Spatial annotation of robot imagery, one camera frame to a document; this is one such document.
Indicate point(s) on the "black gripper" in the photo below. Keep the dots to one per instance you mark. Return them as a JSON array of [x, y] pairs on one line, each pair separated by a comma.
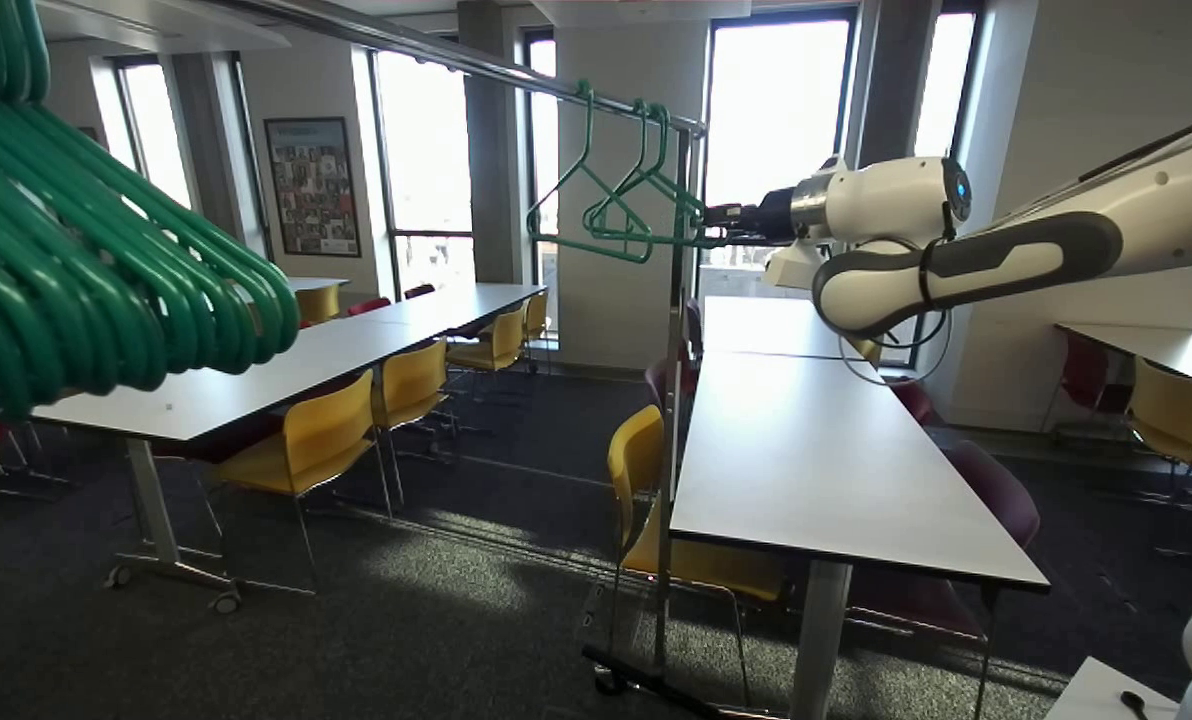
[[779, 218]]

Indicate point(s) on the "green plastic hanger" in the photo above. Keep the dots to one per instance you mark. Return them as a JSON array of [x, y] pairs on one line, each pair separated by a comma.
[[582, 165], [651, 201]]

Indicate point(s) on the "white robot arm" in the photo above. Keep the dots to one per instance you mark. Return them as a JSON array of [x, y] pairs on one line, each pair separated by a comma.
[[883, 243]]

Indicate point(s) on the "yellow chair near table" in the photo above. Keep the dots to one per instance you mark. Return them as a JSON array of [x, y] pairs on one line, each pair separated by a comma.
[[651, 551]]

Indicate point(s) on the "yellow chair table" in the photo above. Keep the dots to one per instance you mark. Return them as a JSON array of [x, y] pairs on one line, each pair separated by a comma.
[[316, 442], [651, 551]]

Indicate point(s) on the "far yellow chair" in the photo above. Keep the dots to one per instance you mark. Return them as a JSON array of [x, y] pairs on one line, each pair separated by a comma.
[[505, 338]]

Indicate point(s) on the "yellow chair right side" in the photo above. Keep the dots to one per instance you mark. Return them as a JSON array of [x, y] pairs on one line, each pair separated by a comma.
[[1162, 415]]

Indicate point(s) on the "yellow chair left table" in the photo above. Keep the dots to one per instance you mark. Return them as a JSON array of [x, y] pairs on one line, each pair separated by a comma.
[[316, 442]]

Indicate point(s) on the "bunch of green hangers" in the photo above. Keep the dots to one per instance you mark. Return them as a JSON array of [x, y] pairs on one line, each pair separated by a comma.
[[105, 282]]

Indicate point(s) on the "framed wall picture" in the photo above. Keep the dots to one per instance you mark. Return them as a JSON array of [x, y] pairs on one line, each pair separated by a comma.
[[312, 186]]

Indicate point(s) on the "black clothes rail frame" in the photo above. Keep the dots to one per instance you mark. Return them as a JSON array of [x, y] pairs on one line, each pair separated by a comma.
[[664, 377]]

